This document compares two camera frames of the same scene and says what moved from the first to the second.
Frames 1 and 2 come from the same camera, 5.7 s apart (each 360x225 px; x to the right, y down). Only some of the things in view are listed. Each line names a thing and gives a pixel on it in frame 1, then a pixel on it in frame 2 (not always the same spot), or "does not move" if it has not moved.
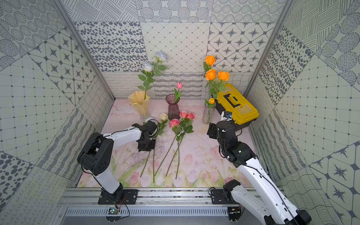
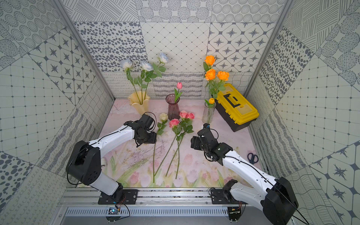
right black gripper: (212, 131) → (195, 143)
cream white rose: (163, 117) does not move
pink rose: (176, 130) does not move
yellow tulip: (211, 102) does not move
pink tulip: (177, 94) does not move
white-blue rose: (146, 120) → (127, 63)
